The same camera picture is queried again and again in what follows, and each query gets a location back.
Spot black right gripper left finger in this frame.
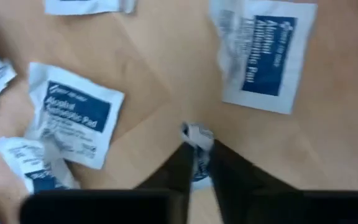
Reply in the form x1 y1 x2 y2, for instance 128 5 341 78
19 141 196 224

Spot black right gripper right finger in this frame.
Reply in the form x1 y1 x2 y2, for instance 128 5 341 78
208 139 358 224

